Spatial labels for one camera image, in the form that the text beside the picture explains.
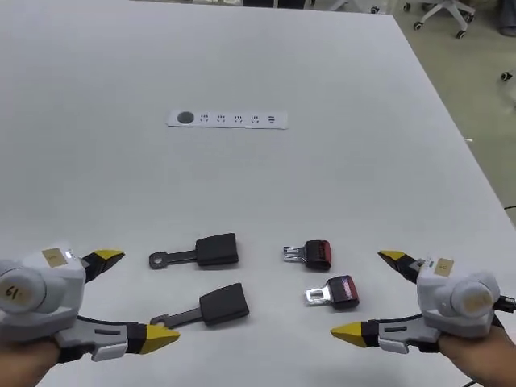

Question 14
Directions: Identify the person's left hand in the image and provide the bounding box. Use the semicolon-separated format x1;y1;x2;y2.
0;336;62;387

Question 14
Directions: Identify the black seat belt buckle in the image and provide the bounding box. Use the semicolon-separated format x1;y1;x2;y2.
148;232;240;271
149;282;251;328

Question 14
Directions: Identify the person's right hand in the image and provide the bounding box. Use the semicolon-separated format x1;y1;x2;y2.
437;324;516;387

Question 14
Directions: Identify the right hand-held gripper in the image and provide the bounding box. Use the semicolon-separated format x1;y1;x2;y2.
330;249;504;356

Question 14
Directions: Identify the white power strip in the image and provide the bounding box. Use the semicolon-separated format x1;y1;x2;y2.
164;109;290;131

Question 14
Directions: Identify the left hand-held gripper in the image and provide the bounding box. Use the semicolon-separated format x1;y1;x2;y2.
0;240;181;362

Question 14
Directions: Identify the white office chair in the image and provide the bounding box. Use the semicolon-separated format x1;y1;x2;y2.
413;0;479;40

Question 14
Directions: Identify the metal seat belt tongue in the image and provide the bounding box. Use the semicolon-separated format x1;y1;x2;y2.
304;275;361;311
281;239;335;272

